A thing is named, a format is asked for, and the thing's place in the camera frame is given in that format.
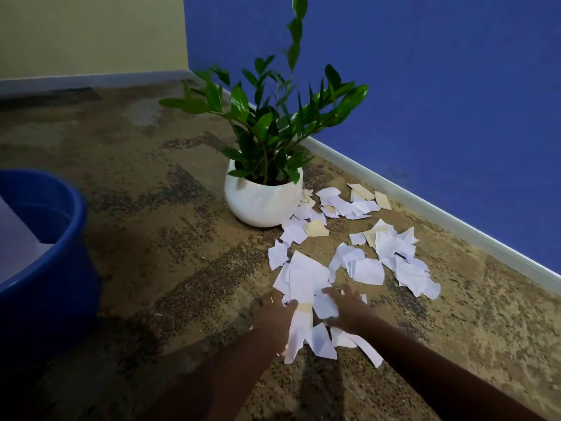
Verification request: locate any person's right hand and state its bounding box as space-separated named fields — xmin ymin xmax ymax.
xmin=321 ymin=283 xmax=378 ymax=336

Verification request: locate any person's left hand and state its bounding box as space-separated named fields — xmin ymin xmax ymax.
xmin=252 ymin=292 xmax=299 ymax=352

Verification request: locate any person's left forearm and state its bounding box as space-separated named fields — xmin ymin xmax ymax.
xmin=145 ymin=335 xmax=288 ymax=421

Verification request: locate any person's right forearm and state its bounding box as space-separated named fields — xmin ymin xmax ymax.
xmin=361 ymin=318 xmax=546 ymax=421

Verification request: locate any pile of torn paper scraps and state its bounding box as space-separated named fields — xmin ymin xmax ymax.
xmin=268 ymin=183 xmax=442 ymax=369

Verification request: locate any white round plant pot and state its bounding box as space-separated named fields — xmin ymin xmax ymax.
xmin=224 ymin=159 xmax=304 ymax=228

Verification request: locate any white skirting board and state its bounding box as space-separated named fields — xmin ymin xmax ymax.
xmin=191 ymin=71 xmax=561 ymax=297

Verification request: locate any green leafy plant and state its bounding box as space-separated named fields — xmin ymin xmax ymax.
xmin=158 ymin=0 xmax=370 ymax=186

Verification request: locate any blue plastic basin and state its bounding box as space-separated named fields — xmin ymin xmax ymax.
xmin=0 ymin=169 xmax=102 ymax=369

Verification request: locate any white paper sheet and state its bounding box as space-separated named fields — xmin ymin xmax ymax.
xmin=0 ymin=195 xmax=54 ymax=284

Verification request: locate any grey skirting board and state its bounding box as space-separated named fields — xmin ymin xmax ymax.
xmin=0 ymin=70 xmax=193 ymax=96

